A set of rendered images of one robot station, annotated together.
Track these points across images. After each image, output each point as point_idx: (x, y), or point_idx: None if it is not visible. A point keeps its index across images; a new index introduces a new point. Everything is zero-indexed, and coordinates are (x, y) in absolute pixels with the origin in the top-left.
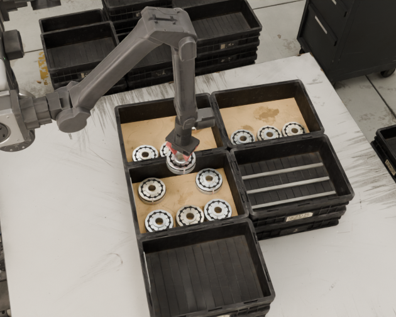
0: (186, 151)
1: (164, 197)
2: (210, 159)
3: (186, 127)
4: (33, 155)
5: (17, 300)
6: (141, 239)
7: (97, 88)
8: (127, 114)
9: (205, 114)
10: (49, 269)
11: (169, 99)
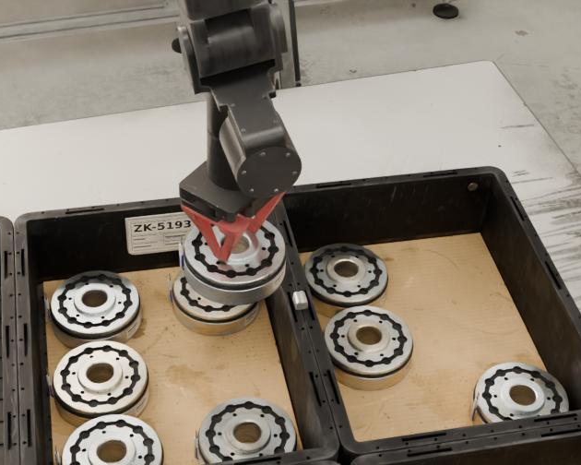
0: (184, 178)
1: (194, 328)
2: (311, 418)
3: (186, 72)
4: (397, 133)
5: (2, 139)
6: (6, 222)
7: None
8: (497, 220)
9: (248, 113)
10: (65, 181)
11: (560, 292)
